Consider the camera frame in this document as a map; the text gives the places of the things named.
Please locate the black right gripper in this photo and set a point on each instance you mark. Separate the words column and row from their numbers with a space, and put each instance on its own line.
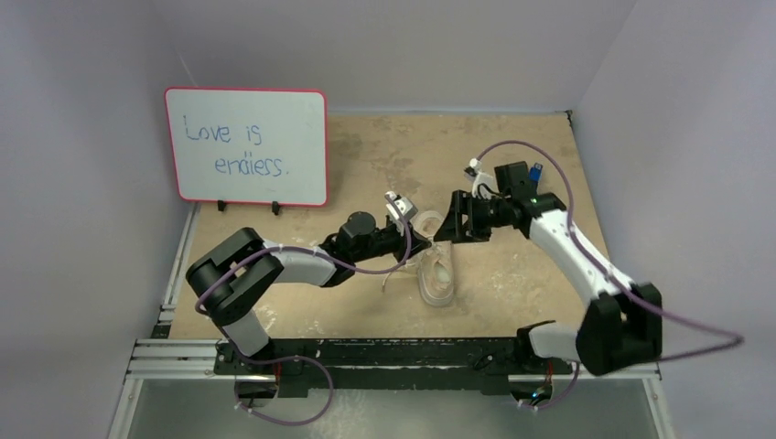
column 471, row 217

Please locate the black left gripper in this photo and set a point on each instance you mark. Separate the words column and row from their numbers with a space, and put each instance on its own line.
column 400, row 240

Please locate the beige canvas sneaker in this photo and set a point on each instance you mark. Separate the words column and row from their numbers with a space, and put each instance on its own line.
column 428, row 223

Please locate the white shoelace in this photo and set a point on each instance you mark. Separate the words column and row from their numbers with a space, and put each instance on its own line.
column 412, row 266

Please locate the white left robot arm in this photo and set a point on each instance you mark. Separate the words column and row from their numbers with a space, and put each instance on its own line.
column 231, row 278

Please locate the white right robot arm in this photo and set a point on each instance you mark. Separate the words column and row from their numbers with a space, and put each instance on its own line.
column 615, row 333

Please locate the blue connector plug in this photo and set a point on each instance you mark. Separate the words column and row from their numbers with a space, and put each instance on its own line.
column 535, row 173

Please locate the red framed whiteboard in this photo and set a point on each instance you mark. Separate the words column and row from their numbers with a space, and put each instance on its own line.
column 255, row 146

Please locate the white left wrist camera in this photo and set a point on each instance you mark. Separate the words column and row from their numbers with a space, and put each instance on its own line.
column 399, row 208

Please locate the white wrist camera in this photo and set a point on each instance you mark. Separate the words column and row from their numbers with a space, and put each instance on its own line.
column 399, row 208
column 483, row 185

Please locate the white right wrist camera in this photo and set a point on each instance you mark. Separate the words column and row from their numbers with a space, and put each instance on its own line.
column 483, row 185

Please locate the silver aluminium frame rails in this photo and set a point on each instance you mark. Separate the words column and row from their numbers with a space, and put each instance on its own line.
column 171, row 391

